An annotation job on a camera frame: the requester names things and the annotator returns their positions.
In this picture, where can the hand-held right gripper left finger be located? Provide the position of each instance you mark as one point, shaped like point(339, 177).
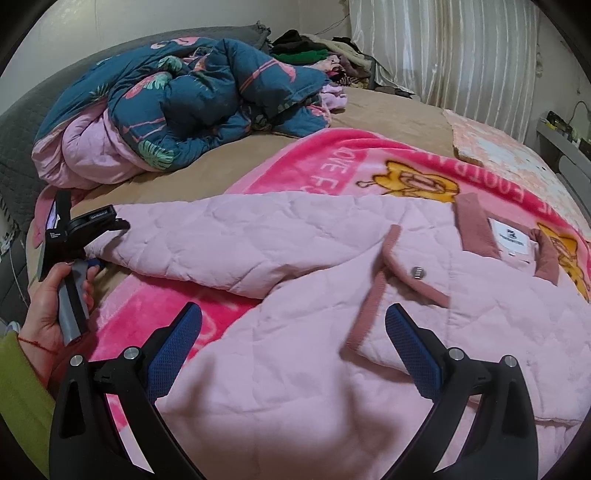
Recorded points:
point(178, 346)

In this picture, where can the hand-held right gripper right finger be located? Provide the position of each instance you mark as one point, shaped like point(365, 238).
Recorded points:
point(413, 348)

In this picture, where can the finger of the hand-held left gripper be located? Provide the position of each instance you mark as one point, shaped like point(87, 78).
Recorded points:
point(96, 263)

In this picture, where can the pink quilted jacket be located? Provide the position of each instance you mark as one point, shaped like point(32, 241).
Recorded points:
point(286, 295)

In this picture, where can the person's left forearm green sleeve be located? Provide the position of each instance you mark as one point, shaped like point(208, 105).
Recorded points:
point(23, 397)

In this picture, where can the pile of clothes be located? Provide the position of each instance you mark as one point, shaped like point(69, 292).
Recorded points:
point(323, 55)

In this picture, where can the person's left hand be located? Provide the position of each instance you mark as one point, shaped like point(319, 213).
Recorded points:
point(40, 316)

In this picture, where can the grey quilted headboard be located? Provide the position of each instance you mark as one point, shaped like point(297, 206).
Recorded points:
point(27, 138)

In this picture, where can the blue floral comforter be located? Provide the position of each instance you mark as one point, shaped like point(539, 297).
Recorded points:
point(184, 101)

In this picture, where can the pink printed blanket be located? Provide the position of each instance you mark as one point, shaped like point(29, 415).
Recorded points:
point(341, 166)

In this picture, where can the pale pink patterned cloth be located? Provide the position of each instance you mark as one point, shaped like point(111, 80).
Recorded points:
point(508, 147)

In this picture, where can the bed with tan sheet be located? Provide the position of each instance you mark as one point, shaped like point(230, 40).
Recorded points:
point(406, 117)

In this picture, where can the white striped curtain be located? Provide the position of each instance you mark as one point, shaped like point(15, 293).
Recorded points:
point(443, 50)

